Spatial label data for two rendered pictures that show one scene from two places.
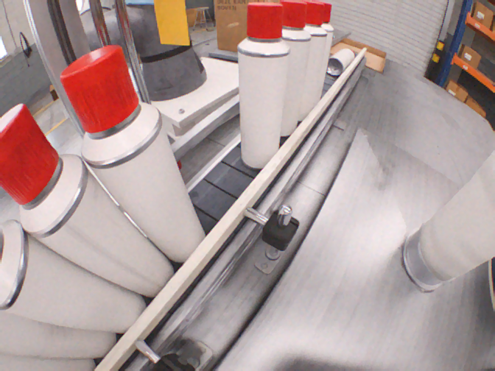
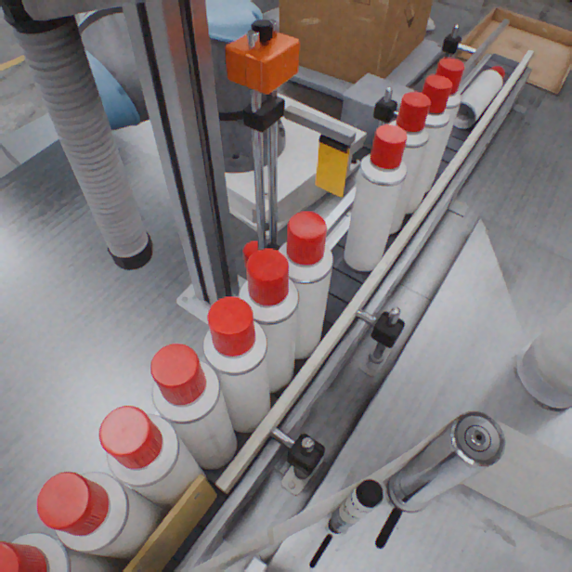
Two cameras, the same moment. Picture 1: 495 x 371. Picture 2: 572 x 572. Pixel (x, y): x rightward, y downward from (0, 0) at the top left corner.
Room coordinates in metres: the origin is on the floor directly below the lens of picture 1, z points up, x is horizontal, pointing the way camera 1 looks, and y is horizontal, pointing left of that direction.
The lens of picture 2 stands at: (-0.16, 0.09, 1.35)
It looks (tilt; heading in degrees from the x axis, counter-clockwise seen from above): 55 degrees down; 359
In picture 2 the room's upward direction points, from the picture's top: 1 degrees clockwise
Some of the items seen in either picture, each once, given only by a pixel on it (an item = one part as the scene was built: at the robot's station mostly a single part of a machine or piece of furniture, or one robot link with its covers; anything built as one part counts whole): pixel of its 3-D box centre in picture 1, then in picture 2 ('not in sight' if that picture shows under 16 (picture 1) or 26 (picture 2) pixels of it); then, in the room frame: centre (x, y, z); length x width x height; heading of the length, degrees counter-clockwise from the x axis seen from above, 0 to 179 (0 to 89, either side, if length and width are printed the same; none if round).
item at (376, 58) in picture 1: (359, 51); (523, 45); (0.96, -0.53, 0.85); 0.30 x 0.26 x 0.04; 146
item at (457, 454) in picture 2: not in sight; (436, 469); (-0.08, -0.04, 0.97); 0.05 x 0.05 x 0.19
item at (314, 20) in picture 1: (305, 63); (419, 149); (0.32, -0.09, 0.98); 0.05 x 0.05 x 0.20
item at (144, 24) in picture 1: (154, 19); (220, 49); (0.45, 0.18, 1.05); 0.13 x 0.12 x 0.14; 115
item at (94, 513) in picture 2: not in sight; (116, 521); (-0.13, 0.22, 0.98); 0.05 x 0.05 x 0.20
